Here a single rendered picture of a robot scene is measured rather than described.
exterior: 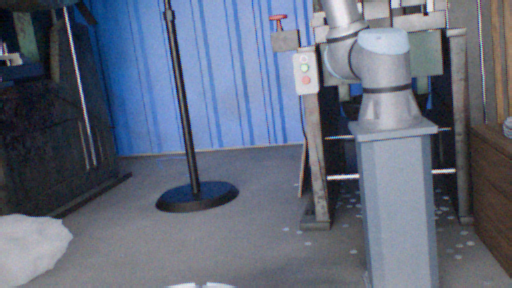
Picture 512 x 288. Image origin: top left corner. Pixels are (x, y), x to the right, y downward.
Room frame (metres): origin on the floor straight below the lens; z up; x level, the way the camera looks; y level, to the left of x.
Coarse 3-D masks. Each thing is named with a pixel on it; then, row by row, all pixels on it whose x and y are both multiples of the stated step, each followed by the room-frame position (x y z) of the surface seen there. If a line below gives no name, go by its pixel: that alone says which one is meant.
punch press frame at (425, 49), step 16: (416, 32) 1.78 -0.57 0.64; (432, 32) 1.77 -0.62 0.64; (320, 48) 1.86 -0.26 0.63; (416, 48) 1.78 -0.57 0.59; (432, 48) 1.77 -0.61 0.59; (416, 64) 1.78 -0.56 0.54; (432, 64) 1.77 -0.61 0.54; (336, 80) 1.85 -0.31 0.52; (416, 80) 1.79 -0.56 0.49; (336, 176) 1.85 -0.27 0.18; (352, 176) 1.83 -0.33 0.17
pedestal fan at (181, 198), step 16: (176, 32) 2.39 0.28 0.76; (176, 48) 2.37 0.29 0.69; (176, 64) 2.37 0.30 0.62; (176, 80) 2.37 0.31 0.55; (192, 144) 2.38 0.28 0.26; (192, 160) 2.37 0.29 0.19; (192, 176) 2.37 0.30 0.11; (176, 192) 2.41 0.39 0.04; (192, 192) 2.37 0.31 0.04; (208, 192) 2.34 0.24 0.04; (224, 192) 2.31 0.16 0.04; (160, 208) 2.28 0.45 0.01; (176, 208) 2.22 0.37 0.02; (192, 208) 2.20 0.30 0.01; (208, 208) 2.21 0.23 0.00
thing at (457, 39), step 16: (448, 32) 1.73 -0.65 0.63; (464, 32) 1.72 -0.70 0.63; (448, 48) 1.74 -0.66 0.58; (464, 48) 1.69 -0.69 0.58; (448, 64) 1.85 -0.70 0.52; (464, 64) 1.69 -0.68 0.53; (432, 80) 2.47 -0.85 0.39; (448, 80) 1.88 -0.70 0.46; (464, 80) 1.69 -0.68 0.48; (432, 96) 2.46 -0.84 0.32; (448, 96) 1.91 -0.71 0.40; (464, 96) 1.69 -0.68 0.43; (448, 112) 1.84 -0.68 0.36; (464, 112) 1.69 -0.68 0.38; (464, 128) 1.69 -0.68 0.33; (448, 144) 1.99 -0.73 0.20; (464, 144) 1.69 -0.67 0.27; (448, 160) 2.02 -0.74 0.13; (464, 160) 1.69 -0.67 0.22; (448, 176) 2.05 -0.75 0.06; (464, 176) 1.69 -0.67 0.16; (448, 192) 1.99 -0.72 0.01; (464, 192) 1.69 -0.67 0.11; (464, 208) 1.69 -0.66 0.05; (464, 224) 1.68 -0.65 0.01
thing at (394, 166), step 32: (352, 128) 1.31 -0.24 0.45; (416, 128) 1.21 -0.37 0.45; (384, 160) 1.22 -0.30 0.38; (416, 160) 1.22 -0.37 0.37; (384, 192) 1.22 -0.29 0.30; (416, 192) 1.22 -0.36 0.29; (384, 224) 1.22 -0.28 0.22; (416, 224) 1.22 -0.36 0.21; (384, 256) 1.22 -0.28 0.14; (416, 256) 1.22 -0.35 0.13
